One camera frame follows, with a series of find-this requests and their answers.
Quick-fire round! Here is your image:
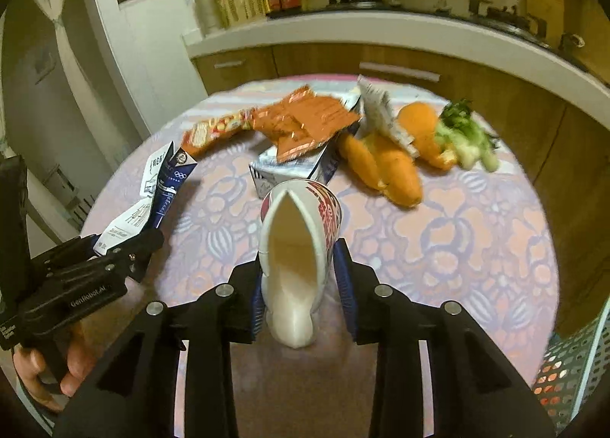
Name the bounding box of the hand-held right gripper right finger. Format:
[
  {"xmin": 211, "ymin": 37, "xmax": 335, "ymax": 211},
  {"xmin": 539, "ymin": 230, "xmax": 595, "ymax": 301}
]
[{"xmin": 334, "ymin": 238, "xmax": 556, "ymax": 438}]

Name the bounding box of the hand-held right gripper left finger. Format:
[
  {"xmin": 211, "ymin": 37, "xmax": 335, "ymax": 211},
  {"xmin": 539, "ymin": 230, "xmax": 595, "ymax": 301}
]
[{"xmin": 53, "ymin": 264, "xmax": 268, "ymax": 438}]

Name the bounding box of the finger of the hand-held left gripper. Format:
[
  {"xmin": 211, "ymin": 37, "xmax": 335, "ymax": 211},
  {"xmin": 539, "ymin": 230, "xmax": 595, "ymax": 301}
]
[
  {"xmin": 107, "ymin": 250, "xmax": 154, "ymax": 284},
  {"xmin": 33, "ymin": 227, "xmax": 165, "ymax": 272}
]

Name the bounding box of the white red-print paper cup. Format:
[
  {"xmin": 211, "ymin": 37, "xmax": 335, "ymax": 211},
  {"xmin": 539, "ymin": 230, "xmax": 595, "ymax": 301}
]
[{"xmin": 257, "ymin": 179, "xmax": 343, "ymax": 349}]

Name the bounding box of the colourful snack wrapper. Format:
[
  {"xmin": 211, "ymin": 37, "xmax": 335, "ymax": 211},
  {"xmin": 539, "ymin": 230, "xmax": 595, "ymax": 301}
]
[{"xmin": 182, "ymin": 106, "xmax": 258, "ymax": 157}]

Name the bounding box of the orange foil packet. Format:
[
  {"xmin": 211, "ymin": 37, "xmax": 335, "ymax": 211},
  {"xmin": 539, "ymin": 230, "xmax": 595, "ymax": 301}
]
[{"xmin": 252, "ymin": 87, "xmax": 361, "ymax": 163}]

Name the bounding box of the orange fruit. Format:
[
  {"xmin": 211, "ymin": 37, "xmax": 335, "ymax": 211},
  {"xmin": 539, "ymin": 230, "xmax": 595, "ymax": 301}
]
[{"xmin": 398, "ymin": 103, "xmax": 461, "ymax": 172}]

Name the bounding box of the light blue perforated basket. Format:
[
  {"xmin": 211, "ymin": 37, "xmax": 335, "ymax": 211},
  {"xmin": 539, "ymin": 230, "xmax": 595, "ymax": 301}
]
[{"xmin": 531, "ymin": 319, "xmax": 602, "ymax": 420}]

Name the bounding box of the person's left hand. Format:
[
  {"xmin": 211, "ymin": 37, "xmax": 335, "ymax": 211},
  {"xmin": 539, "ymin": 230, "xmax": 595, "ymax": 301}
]
[{"xmin": 12, "ymin": 337, "xmax": 99, "ymax": 412}]

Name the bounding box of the floral pink tablecloth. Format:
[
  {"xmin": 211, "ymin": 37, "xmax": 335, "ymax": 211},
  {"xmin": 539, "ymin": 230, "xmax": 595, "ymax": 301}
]
[{"xmin": 79, "ymin": 74, "xmax": 560, "ymax": 438}]

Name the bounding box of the white blue milk carton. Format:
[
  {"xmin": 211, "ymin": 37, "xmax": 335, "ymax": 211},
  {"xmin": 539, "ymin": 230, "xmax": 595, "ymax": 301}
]
[{"xmin": 249, "ymin": 133, "xmax": 340, "ymax": 200}]

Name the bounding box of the crumpled white wrapper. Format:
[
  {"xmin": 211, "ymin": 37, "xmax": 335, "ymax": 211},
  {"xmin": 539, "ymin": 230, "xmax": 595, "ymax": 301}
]
[{"xmin": 357, "ymin": 76, "xmax": 415, "ymax": 155}]

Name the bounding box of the white curtain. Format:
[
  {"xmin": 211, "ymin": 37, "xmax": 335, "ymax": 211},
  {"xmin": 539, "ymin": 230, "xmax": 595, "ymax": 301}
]
[{"xmin": 24, "ymin": 0, "xmax": 115, "ymax": 229}]

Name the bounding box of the green bok choy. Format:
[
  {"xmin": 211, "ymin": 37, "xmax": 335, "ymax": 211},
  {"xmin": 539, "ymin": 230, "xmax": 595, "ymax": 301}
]
[{"xmin": 436, "ymin": 99, "xmax": 500, "ymax": 171}]

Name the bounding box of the white canister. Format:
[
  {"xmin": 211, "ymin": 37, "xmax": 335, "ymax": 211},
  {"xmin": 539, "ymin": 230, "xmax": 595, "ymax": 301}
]
[{"xmin": 193, "ymin": 0, "xmax": 225, "ymax": 37}]

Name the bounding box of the pale patterned bag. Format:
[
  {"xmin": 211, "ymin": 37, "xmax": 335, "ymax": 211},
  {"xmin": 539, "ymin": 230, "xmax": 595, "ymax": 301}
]
[{"xmin": 212, "ymin": 0, "xmax": 266, "ymax": 29}]

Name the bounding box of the black gas stove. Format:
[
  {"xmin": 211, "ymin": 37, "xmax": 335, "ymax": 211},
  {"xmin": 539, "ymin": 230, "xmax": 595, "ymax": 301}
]
[{"xmin": 267, "ymin": 0, "xmax": 610, "ymax": 86}]

